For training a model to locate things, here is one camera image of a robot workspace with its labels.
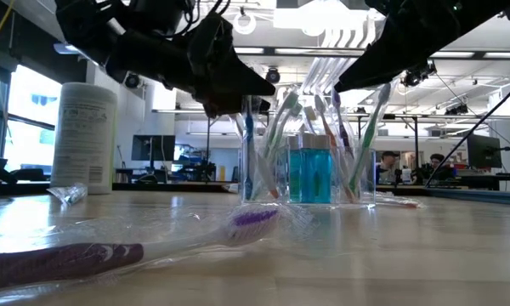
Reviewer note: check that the black monitor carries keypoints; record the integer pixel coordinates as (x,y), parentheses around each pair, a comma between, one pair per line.
(153,148)
(484,151)

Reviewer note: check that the ceiling light strip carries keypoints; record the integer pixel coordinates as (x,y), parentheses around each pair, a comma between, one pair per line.
(493,54)

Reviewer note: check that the clear acrylic organizer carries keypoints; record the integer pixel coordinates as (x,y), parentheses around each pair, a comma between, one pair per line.
(365,187)

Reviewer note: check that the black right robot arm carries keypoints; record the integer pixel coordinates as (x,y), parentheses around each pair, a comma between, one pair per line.
(484,6)

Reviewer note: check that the white green wipes canister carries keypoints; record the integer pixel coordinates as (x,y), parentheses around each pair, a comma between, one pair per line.
(85,140)

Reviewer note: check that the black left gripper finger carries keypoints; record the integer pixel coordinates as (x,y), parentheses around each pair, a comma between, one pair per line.
(225,72)
(229,107)

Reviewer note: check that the large glass window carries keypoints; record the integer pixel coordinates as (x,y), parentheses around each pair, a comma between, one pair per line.
(30,106)

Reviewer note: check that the black ceiling camera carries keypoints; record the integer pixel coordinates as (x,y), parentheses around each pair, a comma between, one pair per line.
(418,77)
(457,109)
(132,81)
(273,76)

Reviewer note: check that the person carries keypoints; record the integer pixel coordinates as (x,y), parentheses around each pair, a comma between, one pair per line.
(389,163)
(437,163)

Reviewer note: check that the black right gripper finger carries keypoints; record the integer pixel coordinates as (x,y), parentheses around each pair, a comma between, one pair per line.
(387,55)

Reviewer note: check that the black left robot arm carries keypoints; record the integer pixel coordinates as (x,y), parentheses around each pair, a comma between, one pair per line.
(89,25)

